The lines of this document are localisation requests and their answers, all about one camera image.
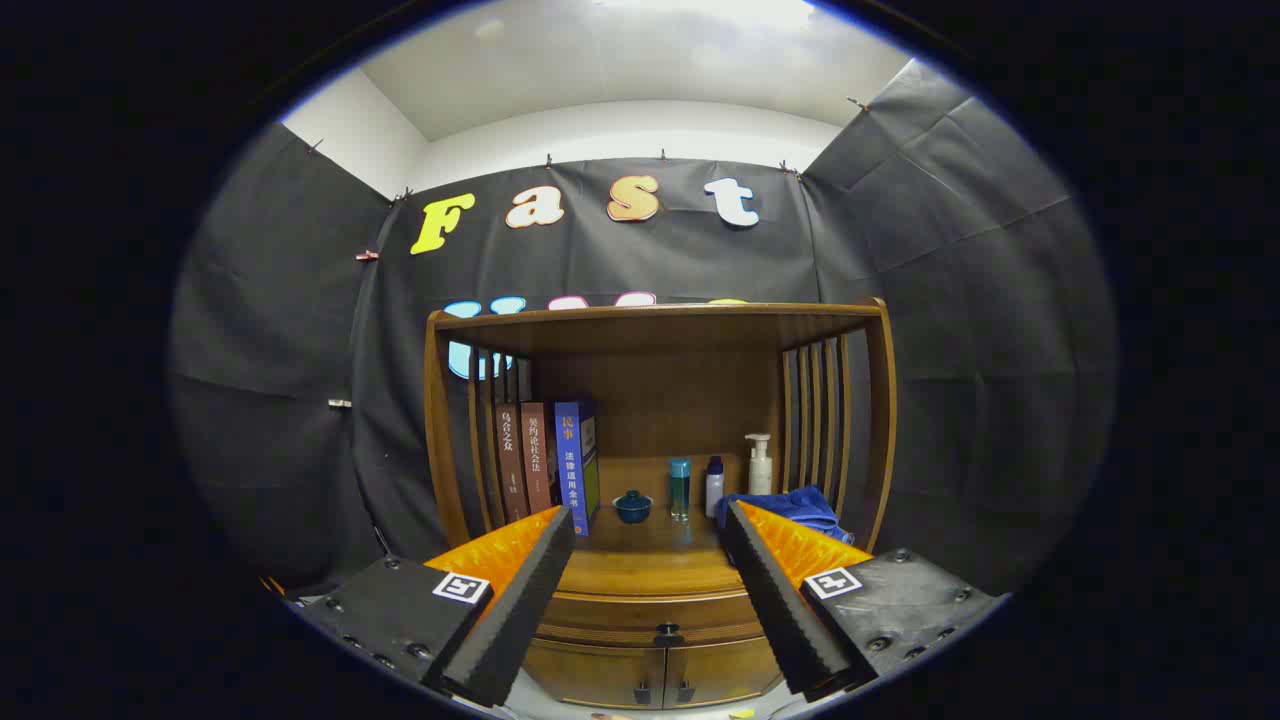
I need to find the white pump bottle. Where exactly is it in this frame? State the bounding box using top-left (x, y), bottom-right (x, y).
top-left (744, 433), bottom-right (774, 497)

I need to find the folded blue towel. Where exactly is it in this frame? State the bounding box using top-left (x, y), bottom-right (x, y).
top-left (716, 485), bottom-right (853, 546)

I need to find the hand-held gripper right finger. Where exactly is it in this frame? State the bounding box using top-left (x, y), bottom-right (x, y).
top-left (720, 500), bottom-right (1006, 701)

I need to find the wooden cabinet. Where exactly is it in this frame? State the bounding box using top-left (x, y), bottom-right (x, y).
top-left (424, 298), bottom-right (898, 711)

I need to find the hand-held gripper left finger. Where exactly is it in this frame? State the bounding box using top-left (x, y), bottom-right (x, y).
top-left (300, 505), bottom-right (576, 709)

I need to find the wooden countertop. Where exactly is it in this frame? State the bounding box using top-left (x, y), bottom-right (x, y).
top-left (555, 455), bottom-right (861, 598)

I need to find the thick blue book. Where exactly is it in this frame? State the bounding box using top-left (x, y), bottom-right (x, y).
top-left (554, 400), bottom-right (601, 538)

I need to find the wooden drawer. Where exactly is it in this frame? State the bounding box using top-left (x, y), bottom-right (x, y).
top-left (535, 590), bottom-right (776, 649)

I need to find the dark brown book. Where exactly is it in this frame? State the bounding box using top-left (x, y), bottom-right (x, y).
top-left (495, 403), bottom-right (531, 523)

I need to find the wooden cabinet door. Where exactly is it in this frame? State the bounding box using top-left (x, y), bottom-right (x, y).
top-left (522, 640), bottom-right (666, 711)
top-left (665, 635), bottom-right (786, 709)

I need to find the reddish brown book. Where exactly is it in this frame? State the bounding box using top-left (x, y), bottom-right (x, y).
top-left (520, 402), bottom-right (559, 516)

